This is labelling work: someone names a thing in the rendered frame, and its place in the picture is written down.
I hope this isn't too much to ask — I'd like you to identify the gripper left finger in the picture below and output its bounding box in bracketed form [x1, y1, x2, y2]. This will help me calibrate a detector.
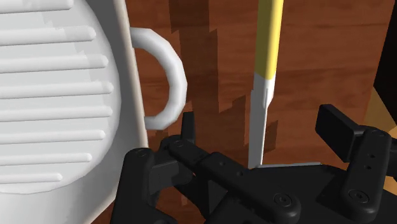
[109, 111, 302, 224]

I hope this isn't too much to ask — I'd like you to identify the yellow handled white spatula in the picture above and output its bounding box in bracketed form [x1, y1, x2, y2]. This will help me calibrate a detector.
[247, 0, 323, 170]

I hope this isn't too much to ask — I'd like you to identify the white ribbed pan with handle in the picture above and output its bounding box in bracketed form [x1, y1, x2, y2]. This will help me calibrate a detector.
[0, 0, 188, 224]

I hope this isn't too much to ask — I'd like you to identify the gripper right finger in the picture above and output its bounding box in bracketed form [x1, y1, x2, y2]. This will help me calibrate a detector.
[315, 104, 397, 223]

